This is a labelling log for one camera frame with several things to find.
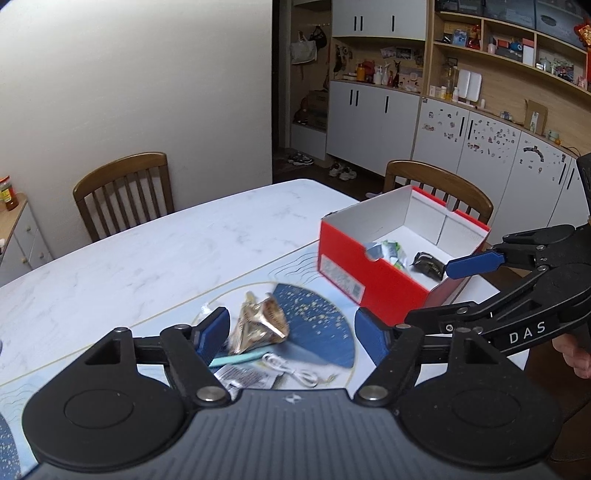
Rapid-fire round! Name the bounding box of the white upper cabinet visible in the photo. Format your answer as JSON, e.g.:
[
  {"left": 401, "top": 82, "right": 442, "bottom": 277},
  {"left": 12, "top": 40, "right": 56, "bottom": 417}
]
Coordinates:
[{"left": 331, "top": 0, "right": 428, "bottom": 40}]

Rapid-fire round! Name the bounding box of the green white packet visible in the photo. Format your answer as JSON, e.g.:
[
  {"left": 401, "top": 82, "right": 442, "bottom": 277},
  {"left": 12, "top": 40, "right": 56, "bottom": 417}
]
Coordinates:
[{"left": 381, "top": 240, "right": 407, "bottom": 271}]

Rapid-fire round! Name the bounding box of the gold brown snack packet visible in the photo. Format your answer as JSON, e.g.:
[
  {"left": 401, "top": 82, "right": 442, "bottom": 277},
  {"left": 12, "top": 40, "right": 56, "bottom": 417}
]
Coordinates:
[{"left": 229, "top": 292, "right": 290, "bottom": 356}]

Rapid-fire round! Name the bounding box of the white wooden sideboard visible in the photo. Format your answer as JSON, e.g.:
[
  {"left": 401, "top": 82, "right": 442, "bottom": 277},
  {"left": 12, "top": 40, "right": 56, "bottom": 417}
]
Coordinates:
[{"left": 0, "top": 191, "right": 54, "bottom": 287}]

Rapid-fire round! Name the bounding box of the white marble desktop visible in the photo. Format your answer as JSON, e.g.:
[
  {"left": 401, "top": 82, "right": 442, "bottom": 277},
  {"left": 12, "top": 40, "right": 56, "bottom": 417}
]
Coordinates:
[{"left": 0, "top": 178, "right": 504, "bottom": 388}]

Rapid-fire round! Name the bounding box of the wooden chair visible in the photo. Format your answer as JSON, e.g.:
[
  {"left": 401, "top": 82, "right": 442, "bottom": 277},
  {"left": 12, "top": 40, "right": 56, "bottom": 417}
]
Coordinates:
[
  {"left": 72, "top": 152, "right": 175, "bottom": 244},
  {"left": 383, "top": 160, "right": 494, "bottom": 232}
]

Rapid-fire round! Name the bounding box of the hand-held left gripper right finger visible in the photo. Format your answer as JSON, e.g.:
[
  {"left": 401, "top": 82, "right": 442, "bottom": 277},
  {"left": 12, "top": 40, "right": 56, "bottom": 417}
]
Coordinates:
[{"left": 353, "top": 307, "right": 509, "bottom": 408}]

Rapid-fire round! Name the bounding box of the white tote bag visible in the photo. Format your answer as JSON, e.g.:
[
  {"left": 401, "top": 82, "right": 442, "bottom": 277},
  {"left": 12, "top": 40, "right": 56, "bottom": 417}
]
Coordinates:
[{"left": 289, "top": 31, "right": 319, "bottom": 65}]

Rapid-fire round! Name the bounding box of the white cabinet with stickers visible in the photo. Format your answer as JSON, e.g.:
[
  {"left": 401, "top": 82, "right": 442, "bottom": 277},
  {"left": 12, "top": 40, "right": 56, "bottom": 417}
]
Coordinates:
[{"left": 412, "top": 97, "right": 583, "bottom": 232}]

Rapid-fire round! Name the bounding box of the red lid jar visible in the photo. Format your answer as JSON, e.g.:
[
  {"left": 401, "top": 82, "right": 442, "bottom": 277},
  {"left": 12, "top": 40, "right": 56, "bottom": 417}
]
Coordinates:
[{"left": 0, "top": 175, "right": 20, "bottom": 212}]

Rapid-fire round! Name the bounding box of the teal pen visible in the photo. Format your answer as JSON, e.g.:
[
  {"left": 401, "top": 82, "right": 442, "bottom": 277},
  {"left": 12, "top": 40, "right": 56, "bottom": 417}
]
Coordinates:
[{"left": 209, "top": 348, "right": 266, "bottom": 368}]

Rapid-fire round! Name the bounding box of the black packet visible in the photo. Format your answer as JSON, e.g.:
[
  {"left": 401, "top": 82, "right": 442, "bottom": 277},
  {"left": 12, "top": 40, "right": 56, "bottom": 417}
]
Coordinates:
[{"left": 412, "top": 251, "right": 447, "bottom": 281}]

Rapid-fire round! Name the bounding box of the white cable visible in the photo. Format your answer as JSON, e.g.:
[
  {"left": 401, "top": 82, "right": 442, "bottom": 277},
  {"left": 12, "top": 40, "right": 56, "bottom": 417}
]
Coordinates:
[{"left": 262, "top": 353, "right": 319, "bottom": 388}]

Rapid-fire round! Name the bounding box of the person's right hand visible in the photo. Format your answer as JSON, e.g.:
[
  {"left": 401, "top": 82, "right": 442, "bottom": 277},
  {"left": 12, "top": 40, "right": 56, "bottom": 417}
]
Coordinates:
[{"left": 556, "top": 333, "right": 591, "bottom": 379}]

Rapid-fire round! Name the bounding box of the wooden shelf unit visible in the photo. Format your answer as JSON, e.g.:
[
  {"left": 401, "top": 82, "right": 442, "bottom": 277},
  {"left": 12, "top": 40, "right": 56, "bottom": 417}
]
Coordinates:
[{"left": 425, "top": 0, "right": 591, "bottom": 148}]

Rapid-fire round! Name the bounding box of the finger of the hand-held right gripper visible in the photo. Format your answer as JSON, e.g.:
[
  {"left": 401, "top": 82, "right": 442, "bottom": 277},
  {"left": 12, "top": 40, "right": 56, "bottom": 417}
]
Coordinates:
[
  {"left": 405, "top": 268, "right": 556, "bottom": 334},
  {"left": 444, "top": 224, "right": 578, "bottom": 280}
]

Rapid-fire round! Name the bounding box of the red cardboard box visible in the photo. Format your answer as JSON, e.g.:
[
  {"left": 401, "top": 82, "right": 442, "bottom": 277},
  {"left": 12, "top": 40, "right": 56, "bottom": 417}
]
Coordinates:
[{"left": 318, "top": 185, "right": 491, "bottom": 326}]

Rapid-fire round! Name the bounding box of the blue patterned desk mat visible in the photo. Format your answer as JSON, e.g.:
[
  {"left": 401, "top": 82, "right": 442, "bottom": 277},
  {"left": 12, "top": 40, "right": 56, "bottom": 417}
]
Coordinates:
[{"left": 0, "top": 240, "right": 504, "bottom": 480}]

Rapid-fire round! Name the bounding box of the cardboard piece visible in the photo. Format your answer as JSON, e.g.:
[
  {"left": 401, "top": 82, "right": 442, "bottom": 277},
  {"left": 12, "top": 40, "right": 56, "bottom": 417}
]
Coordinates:
[{"left": 524, "top": 99, "right": 549, "bottom": 134}]

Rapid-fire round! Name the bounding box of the white lower cabinet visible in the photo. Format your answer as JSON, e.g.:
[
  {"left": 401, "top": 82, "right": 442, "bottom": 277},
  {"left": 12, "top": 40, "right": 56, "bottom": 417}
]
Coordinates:
[{"left": 325, "top": 79, "right": 421, "bottom": 177}]

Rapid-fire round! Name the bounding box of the silver blister pack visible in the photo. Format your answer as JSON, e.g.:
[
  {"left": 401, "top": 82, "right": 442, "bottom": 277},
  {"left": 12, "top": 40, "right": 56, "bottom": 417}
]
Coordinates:
[{"left": 215, "top": 364, "right": 283, "bottom": 401}]

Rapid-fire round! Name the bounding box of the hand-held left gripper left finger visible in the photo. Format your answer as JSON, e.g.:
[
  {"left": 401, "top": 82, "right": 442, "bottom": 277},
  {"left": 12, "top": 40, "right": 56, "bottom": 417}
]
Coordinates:
[{"left": 83, "top": 307, "right": 232, "bottom": 408}]

